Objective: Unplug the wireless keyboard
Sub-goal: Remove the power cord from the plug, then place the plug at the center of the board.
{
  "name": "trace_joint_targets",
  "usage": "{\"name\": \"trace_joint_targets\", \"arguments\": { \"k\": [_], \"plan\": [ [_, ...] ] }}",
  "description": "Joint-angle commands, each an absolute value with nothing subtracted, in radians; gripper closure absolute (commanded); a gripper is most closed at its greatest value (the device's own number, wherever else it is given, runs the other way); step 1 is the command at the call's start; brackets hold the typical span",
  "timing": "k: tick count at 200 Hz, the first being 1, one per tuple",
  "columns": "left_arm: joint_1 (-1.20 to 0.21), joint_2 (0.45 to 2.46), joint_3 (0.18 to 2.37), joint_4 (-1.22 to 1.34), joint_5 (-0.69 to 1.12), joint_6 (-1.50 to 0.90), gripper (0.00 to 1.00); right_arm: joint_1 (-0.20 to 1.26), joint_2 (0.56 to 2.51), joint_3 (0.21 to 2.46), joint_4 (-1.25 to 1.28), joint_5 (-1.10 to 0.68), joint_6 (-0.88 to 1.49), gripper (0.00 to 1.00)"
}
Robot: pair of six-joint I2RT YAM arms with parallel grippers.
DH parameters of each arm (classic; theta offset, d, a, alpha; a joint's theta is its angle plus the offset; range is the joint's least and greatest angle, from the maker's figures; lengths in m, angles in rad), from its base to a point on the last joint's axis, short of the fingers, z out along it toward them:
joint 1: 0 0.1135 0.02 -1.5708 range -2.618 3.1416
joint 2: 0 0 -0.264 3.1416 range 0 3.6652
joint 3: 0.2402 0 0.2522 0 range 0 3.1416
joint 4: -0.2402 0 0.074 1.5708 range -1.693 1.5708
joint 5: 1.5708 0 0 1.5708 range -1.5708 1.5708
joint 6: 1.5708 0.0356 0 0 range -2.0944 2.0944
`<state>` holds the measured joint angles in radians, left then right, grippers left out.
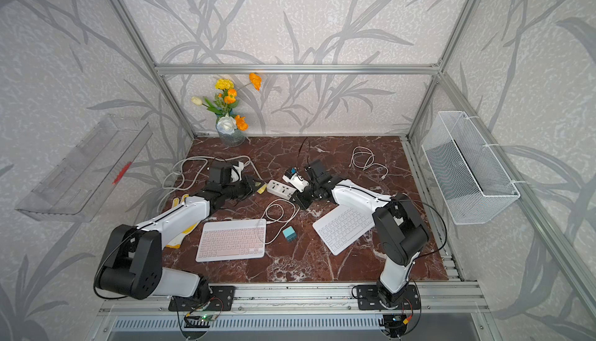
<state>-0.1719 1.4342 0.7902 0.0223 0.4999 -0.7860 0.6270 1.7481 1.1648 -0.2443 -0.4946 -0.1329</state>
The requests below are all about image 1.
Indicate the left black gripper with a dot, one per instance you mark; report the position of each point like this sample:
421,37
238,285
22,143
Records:
247,180

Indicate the glass vase with flowers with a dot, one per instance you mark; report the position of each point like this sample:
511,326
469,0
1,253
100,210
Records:
230,127

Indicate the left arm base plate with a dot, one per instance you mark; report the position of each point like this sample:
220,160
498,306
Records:
216,299

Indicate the teal USB charger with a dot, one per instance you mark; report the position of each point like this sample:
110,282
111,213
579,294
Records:
290,234

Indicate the clear plastic wall shelf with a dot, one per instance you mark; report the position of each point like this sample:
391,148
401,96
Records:
81,183

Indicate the red pen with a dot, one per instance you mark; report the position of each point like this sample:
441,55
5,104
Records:
121,173

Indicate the white power strip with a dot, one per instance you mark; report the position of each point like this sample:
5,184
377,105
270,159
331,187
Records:
280,190

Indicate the yellow work glove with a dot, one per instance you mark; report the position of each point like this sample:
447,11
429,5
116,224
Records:
187,214

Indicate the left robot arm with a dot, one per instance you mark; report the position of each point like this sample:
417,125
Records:
131,265

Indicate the white wireless keyboard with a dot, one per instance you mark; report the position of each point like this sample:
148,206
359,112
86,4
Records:
341,227

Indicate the white wire mesh basket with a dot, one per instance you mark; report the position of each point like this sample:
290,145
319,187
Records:
473,182

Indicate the aluminium front rail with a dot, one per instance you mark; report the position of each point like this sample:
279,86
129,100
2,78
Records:
348,298

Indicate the pink wireless keyboard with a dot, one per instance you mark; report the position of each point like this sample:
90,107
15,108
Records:
232,240

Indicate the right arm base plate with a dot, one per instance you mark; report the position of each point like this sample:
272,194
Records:
377,297

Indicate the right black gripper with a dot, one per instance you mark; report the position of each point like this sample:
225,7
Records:
299,198

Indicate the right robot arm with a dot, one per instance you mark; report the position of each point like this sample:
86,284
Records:
402,231

